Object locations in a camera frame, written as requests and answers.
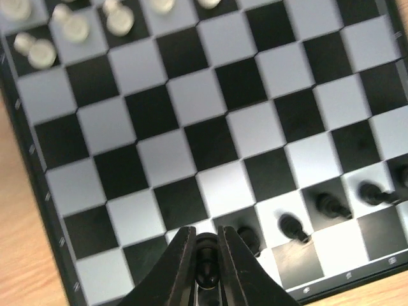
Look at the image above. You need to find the black chess pawn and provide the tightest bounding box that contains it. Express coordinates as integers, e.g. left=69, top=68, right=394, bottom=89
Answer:
left=397, top=164, right=408, bottom=188
left=195, top=233, right=220, bottom=290

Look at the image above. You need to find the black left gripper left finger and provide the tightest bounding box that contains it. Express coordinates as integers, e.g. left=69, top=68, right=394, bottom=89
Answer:
left=122, top=227, right=196, bottom=305

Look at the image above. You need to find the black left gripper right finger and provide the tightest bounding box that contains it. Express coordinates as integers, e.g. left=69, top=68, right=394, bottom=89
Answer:
left=217, top=226, right=298, bottom=306

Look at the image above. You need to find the black and grey chessboard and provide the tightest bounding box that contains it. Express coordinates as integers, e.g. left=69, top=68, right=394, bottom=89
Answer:
left=1, top=1, right=407, bottom=305

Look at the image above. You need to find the black chess piece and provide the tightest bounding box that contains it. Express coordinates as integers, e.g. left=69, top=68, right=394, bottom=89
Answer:
left=358, top=182, right=402, bottom=206
left=316, top=193, right=353, bottom=220
left=237, top=226, right=261, bottom=258
left=279, top=214, right=310, bottom=244

